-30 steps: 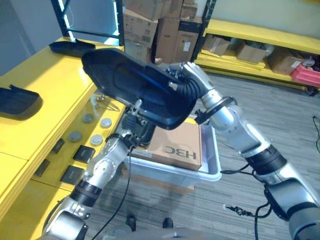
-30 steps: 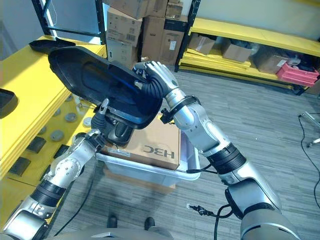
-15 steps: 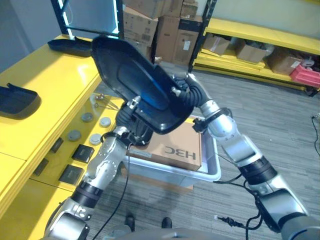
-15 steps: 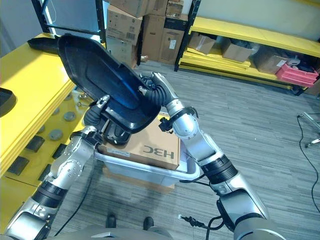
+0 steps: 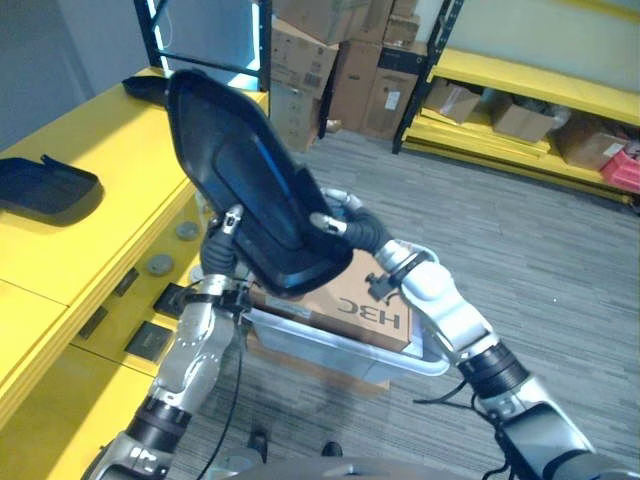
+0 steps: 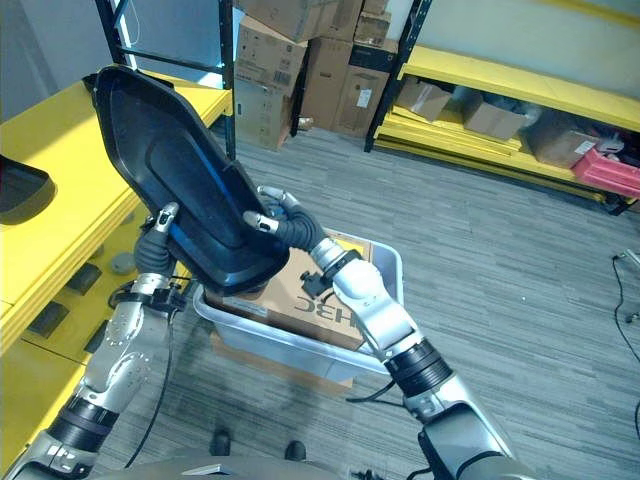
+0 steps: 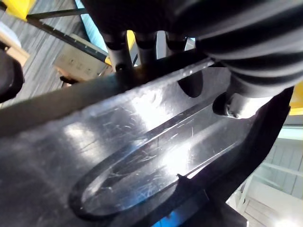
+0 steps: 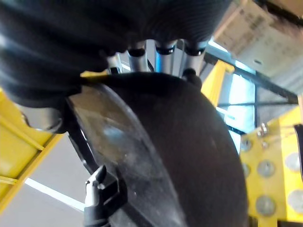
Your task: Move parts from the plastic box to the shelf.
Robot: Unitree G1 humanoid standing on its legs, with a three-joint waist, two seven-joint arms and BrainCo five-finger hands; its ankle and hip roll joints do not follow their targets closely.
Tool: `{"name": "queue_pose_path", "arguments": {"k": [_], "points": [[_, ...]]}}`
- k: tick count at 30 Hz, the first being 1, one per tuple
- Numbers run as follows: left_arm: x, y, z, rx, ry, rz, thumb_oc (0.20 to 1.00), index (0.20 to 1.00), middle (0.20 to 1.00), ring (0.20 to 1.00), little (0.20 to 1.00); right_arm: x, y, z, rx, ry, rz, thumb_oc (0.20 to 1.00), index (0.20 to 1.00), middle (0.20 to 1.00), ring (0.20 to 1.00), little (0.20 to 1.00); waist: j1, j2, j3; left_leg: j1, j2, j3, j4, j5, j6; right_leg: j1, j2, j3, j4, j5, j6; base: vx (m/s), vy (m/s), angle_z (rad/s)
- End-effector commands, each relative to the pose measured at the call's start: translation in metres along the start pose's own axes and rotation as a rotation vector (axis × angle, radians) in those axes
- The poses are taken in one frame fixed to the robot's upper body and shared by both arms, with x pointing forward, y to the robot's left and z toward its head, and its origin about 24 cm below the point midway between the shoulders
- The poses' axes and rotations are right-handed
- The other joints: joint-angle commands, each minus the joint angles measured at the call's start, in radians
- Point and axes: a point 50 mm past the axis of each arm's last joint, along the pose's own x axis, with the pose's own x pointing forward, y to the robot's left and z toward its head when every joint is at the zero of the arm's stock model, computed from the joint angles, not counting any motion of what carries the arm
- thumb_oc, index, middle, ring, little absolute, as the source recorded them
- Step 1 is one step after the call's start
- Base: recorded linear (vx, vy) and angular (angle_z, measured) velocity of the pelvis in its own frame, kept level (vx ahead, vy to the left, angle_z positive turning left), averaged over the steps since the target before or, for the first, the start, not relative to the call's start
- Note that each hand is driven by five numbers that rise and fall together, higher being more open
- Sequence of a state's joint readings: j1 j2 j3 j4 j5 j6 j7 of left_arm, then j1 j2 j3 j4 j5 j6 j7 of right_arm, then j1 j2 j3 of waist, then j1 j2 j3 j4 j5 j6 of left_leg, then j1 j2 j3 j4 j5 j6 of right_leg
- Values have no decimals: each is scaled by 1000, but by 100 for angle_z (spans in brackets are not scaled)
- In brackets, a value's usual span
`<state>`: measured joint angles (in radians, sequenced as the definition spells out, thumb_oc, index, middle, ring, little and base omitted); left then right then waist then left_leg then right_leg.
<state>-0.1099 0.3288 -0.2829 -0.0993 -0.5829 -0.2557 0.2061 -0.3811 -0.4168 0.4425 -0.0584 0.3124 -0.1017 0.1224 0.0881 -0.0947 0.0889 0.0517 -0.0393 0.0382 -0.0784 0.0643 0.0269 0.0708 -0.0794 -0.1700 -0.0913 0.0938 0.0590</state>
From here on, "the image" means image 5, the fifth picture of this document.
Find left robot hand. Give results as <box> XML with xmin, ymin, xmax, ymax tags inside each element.
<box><xmin>199</xmin><ymin>205</ymin><xmax>247</xmax><ymax>278</ymax></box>

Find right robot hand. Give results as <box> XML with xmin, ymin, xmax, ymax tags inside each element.
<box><xmin>308</xmin><ymin>186</ymin><xmax>397</xmax><ymax>252</ymax></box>

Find black sole-shaped part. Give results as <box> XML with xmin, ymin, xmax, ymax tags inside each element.
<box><xmin>121</xmin><ymin>74</ymin><xmax>172</xmax><ymax>109</ymax></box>
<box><xmin>0</xmin><ymin>154</ymin><xmax>105</xmax><ymax>227</ymax></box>
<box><xmin>164</xmin><ymin>68</ymin><xmax>357</xmax><ymax>300</ymax></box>

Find brown H3C cardboard box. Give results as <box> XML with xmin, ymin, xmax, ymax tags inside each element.
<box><xmin>248</xmin><ymin>248</ymin><xmax>415</xmax><ymax>354</ymax></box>

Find tall cardboard box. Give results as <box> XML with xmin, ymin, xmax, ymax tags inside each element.
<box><xmin>361</xmin><ymin>67</ymin><xmax>422</xmax><ymax>142</ymax></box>
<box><xmin>328</xmin><ymin>39</ymin><xmax>385</xmax><ymax>135</ymax></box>

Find clear plastic box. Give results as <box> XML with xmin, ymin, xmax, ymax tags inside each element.
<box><xmin>243</xmin><ymin>298</ymin><xmax>452</xmax><ymax>387</ymax></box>

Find plain cardboard box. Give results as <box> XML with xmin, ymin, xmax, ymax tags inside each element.
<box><xmin>269</xmin><ymin>82</ymin><xmax>327</xmax><ymax>153</ymax></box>

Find open cardboard box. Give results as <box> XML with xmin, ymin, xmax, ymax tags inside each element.
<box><xmin>491</xmin><ymin>94</ymin><xmax>557</xmax><ymax>144</ymax></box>
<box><xmin>423</xmin><ymin>78</ymin><xmax>484</xmax><ymax>126</ymax></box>

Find flat cardboard under plastic box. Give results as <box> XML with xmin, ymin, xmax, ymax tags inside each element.
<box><xmin>246</xmin><ymin>330</ymin><xmax>392</xmax><ymax>399</ymax></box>

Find yellow shelf unit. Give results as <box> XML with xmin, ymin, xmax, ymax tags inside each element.
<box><xmin>0</xmin><ymin>67</ymin><xmax>272</xmax><ymax>480</ymax></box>

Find dark cardboard box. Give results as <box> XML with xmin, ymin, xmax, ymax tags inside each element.
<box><xmin>376</xmin><ymin>41</ymin><xmax>430</xmax><ymax>74</ymax></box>

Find small cardboard box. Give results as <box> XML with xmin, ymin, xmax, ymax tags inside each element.
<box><xmin>382</xmin><ymin>13</ymin><xmax>422</xmax><ymax>47</ymax></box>

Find wide cardboard box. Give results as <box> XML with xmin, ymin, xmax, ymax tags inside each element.
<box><xmin>272</xmin><ymin>0</ymin><xmax>375</xmax><ymax>47</ymax></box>

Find yellow shelf with black posts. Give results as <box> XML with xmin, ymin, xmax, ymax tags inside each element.
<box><xmin>391</xmin><ymin>0</ymin><xmax>640</xmax><ymax>206</ymax></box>

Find cardboard box with white label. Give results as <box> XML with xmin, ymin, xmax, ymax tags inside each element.
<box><xmin>553</xmin><ymin>117</ymin><xmax>630</xmax><ymax>172</ymax></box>

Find dark square floor plate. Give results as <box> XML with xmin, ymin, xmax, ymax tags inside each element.
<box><xmin>153</xmin><ymin>282</ymin><xmax>187</xmax><ymax>317</ymax></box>
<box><xmin>123</xmin><ymin>321</ymin><xmax>170</xmax><ymax>360</ymax></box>
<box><xmin>113</xmin><ymin>267</ymin><xmax>140</xmax><ymax>297</ymax></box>
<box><xmin>78</xmin><ymin>306</ymin><xmax>110</xmax><ymax>342</ymax></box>

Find grey robot torso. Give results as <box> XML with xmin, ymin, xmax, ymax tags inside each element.
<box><xmin>205</xmin><ymin>451</ymin><xmax>504</xmax><ymax>480</ymax></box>

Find red plastic crate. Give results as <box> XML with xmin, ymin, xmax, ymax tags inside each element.
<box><xmin>599</xmin><ymin>148</ymin><xmax>640</xmax><ymax>196</ymax></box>

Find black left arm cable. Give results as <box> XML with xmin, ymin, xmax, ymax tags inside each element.
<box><xmin>196</xmin><ymin>294</ymin><xmax>252</xmax><ymax>479</ymax></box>

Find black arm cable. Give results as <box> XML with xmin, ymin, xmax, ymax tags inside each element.
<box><xmin>412</xmin><ymin>378</ymin><xmax>507</xmax><ymax>452</ymax></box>
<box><xmin>196</xmin><ymin>294</ymin><xmax>252</xmax><ymax>479</ymax></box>

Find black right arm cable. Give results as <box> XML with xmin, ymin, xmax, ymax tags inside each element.
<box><xmin>412</xmin><ymin>378</ymin><xmax>507</xmax><ymax>452</ymax></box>

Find black shelf upright frame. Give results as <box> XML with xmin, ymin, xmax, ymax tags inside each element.
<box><xmin>133</xmin><ymin>0</ymin><xmax>274</xmax><ymax>94</ymax></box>

